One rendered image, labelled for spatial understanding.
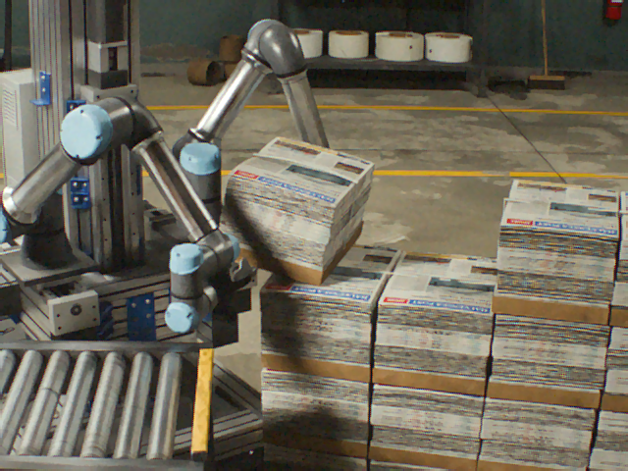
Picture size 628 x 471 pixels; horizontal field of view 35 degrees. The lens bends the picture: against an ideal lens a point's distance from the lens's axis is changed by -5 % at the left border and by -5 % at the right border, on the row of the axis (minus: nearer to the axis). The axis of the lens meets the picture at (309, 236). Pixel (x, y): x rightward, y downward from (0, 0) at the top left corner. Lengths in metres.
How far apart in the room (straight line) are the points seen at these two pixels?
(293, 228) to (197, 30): 6.57
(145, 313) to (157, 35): 6.29
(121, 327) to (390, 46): 5.86
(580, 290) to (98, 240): 1.35
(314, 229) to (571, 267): 0.63
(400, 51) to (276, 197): 6.00
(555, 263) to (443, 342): 0.35
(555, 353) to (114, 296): 1.21
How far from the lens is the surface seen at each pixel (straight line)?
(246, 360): 4.04
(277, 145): 2.83
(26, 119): 3.13
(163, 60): 9.13
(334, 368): 2.63
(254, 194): 2.57
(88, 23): 2.89
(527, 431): 2.63
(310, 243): 2.57
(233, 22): 9.04
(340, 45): 8.53
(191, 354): 2.35
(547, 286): 2.45
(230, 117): 3.07
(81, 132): 2.36
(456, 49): 8.56
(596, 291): 2.46
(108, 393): 2.18
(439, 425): 2.64
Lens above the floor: 1.86
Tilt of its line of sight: 21 degrees down
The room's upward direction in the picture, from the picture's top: 1 degrees clockwise
